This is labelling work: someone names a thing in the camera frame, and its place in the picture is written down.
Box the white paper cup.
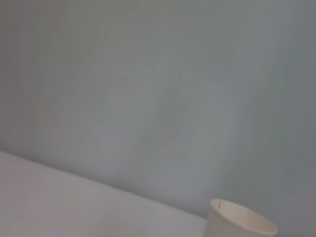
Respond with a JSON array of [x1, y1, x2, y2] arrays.
[[203, 197, 279, 237]]

